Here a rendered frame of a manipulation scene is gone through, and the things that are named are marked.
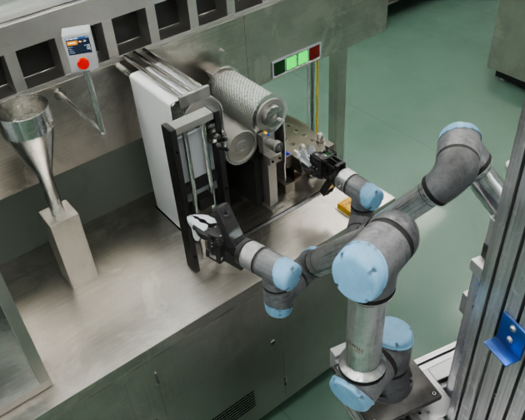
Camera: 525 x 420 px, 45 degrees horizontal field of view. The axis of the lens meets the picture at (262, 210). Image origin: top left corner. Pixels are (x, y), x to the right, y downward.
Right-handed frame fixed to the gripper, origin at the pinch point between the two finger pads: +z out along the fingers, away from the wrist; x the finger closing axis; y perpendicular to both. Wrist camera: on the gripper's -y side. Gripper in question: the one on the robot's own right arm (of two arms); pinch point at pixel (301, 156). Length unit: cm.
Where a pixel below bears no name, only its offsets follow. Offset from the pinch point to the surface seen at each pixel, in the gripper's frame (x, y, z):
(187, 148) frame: 44, 28, -5
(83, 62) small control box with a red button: 62, 56, 8
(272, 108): 6.5, 19.2, 5.4
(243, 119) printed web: 12.6, 13.8, 13.9
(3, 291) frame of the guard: 103, 22, -15
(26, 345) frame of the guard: 104, 2, -15
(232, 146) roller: 21.7, 10.7, 8.0
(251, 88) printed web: 6.9, 22.2, 16.1
